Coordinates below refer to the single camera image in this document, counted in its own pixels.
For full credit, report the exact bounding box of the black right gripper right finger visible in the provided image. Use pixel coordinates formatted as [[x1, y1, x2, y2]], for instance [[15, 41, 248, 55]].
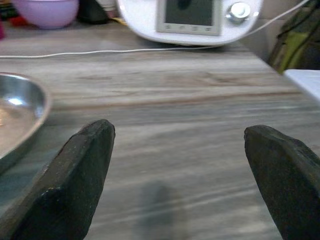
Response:
[[243, 124, 320, 240]]

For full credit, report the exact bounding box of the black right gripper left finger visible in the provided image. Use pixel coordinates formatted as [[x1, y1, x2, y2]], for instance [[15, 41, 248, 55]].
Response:
[[0, 119, 116, 240]]

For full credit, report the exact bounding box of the dark object behind bowl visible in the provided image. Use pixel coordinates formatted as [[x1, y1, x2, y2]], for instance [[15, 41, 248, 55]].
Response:
[[77, 0, 110, 25]]

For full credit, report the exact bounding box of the round steel plate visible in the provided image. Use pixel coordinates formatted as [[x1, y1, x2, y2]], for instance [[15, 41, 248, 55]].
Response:
[[0, 72, 52, 173]]

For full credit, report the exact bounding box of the purple plastic bowl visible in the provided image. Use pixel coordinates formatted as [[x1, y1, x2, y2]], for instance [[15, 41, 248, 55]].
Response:
[[11, 0, 80, 30]]

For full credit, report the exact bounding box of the white kitchen appliance with screen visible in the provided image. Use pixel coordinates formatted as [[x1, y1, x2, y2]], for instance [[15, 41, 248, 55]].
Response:
[[116, 0, 265, 47]]

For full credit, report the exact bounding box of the green and black bag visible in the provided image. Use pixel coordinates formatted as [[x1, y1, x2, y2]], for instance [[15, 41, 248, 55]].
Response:
[[268, 0, 320, 74]]

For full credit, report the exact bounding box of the white power cable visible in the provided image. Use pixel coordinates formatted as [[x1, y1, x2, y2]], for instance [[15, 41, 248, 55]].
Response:
[[0, 0, 311, 59]]

